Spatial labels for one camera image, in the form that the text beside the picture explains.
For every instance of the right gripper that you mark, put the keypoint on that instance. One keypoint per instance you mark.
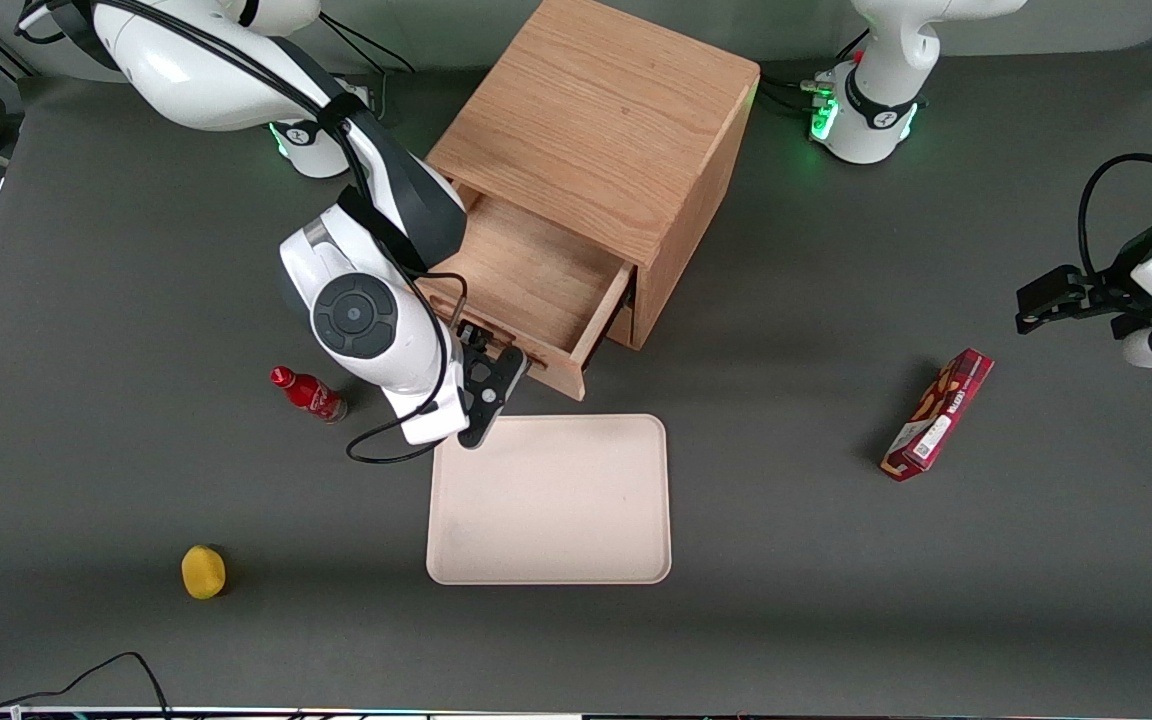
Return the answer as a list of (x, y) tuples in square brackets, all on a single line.
[(473, 336)]

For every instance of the yellow lemon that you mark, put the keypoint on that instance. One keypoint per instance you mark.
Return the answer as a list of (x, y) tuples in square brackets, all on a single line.
[(203, 572)]

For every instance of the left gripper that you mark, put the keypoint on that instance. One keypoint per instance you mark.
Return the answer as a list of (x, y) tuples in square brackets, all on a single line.
[(1108, 297)]

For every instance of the wooden drawer cabinet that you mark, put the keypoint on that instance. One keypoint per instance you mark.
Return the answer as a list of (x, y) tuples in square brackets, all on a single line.
[(616, 120)]

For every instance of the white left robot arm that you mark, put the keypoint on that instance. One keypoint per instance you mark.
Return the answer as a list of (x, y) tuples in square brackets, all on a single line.
[(891, 30)]

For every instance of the beige rectangular tray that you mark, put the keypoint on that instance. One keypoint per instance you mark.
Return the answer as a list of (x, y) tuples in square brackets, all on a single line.
[(548, 500)]

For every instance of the red snack box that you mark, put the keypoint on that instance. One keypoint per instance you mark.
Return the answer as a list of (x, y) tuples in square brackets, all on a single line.
[(936, 415)]

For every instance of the small red bottle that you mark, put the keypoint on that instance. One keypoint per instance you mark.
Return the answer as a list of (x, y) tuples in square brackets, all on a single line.
[(308, 393)]

